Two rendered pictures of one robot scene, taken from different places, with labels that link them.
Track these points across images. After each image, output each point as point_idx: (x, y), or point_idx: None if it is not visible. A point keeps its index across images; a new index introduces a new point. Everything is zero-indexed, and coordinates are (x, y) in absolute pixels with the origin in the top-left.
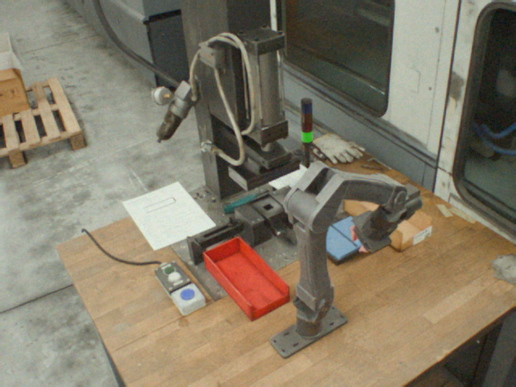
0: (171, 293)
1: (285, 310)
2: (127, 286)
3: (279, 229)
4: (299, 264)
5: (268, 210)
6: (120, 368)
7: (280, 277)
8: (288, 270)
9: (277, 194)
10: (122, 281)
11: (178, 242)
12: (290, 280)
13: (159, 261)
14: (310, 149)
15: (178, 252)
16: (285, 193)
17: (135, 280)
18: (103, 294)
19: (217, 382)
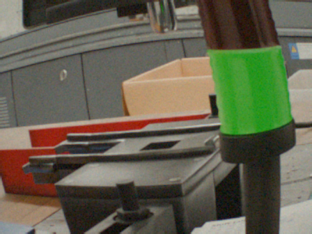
0: None
1: (3, 187)
2: (296, 116)
3: (65, 142)
4: (26, 220)
5: (147, 143)
6: (168, 113)
7: (42, 205)
8: (39, 212)
9: (178, 162)
10: (309, 114)
11: None
12: (22, 205)
13: (298, 123)
14: (246, 207)
15: (301, 145)
16: (154, 170)
17: (297, 120)
18: (306, 106)
19: (30, 146)
